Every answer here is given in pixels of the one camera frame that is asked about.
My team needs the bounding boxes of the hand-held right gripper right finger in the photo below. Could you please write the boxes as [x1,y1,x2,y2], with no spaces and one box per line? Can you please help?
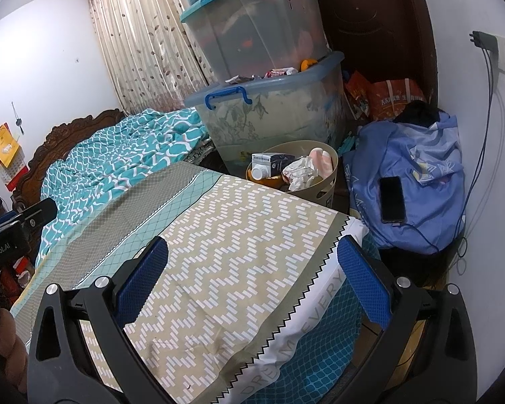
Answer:
[337,235,479,404]

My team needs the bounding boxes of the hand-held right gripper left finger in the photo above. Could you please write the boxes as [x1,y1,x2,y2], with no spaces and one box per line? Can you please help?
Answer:
[26,236,178,404]

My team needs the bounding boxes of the beige plastic waste basket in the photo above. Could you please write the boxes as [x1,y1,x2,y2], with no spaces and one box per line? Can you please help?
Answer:
[246,139,339,210]

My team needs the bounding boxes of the dark blue drink carton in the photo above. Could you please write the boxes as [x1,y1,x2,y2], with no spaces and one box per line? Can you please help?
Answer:
[251,152,298,178]

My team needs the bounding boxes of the person's left forearm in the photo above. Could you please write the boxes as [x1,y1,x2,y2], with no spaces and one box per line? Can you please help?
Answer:
[0,303,29,395]

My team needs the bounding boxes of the patchwork bed sheet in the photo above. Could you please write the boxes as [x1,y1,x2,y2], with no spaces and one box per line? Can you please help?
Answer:
[9,162,382,404]

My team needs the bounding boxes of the black smartphone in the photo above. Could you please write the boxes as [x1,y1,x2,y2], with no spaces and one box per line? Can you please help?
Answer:
[378,175,407,225]

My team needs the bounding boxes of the carved wooden headboard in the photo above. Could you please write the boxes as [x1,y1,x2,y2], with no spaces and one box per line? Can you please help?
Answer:
[9,109,128,208]

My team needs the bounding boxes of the hanging keys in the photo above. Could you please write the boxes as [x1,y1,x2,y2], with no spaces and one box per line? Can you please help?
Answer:
[10,101,27,136]

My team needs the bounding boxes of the teal patterned quilt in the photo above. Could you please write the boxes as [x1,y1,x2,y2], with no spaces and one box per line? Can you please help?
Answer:
[39,108,214,258]

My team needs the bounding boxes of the crumpled white tissue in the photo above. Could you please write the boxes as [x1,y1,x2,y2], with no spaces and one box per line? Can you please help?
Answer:
[281,155,321,193]

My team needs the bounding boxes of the blue cloth bundle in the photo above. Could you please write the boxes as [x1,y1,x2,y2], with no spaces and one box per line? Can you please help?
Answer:
[342,110,466,256]

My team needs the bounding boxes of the black garment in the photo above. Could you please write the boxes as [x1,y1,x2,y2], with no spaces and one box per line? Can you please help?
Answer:
[393,100,443,128]

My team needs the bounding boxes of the orange shopping bag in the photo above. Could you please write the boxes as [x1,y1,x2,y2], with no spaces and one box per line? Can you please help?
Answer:
[344,71,431,124]

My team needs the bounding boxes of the leaf patterned curtain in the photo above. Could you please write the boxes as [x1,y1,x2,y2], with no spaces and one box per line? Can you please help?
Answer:
[85,0,214,117]

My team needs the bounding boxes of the brown wooden door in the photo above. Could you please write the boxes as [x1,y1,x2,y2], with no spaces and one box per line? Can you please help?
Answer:
[302,0,441,112]

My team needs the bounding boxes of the teal lidded clear storage box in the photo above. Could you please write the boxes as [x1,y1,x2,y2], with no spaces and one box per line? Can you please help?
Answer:
[179,0,334,86]

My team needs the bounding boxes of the red wall calendar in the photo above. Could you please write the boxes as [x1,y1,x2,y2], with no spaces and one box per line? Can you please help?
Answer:
[0,121,31,192]

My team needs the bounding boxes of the dark charging cable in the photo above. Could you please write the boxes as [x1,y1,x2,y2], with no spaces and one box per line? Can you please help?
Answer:
[393,45,496,276]

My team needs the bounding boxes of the blue handled clear storage box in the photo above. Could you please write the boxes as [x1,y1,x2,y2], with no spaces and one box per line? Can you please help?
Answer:
[184,51,351,176]

